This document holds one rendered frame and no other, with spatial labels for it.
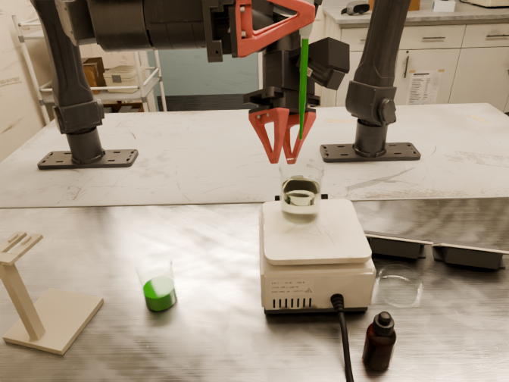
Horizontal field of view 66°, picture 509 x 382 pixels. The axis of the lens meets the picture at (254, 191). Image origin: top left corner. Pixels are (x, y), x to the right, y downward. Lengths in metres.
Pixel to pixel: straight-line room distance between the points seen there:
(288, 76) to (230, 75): 2.87
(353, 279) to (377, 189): 0.31
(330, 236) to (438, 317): 0.16
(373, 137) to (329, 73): 0.33
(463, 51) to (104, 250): 2.78
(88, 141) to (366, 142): 0.57
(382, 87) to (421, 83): 2.28
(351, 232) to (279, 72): 0.23
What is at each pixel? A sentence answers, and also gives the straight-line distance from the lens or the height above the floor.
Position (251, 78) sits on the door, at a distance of 3.42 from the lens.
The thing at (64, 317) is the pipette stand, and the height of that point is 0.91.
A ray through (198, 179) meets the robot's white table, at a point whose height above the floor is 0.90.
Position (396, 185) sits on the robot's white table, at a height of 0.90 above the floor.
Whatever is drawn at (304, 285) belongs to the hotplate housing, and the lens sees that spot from 0.46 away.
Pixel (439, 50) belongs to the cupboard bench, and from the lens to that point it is 3.03.
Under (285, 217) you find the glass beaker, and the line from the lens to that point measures 0.48.
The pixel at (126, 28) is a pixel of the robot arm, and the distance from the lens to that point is 0.40.
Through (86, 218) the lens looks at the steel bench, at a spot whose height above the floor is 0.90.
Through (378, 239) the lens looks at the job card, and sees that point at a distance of 0.57.
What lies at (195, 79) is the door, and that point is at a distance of 3.46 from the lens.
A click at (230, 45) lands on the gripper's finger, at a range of 0.41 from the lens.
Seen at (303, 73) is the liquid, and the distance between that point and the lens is 0.42.
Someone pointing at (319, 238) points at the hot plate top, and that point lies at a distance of 0.47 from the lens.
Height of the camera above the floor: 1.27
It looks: 31 degrees down
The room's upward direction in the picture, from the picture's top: 2 degrees counter-clockwise
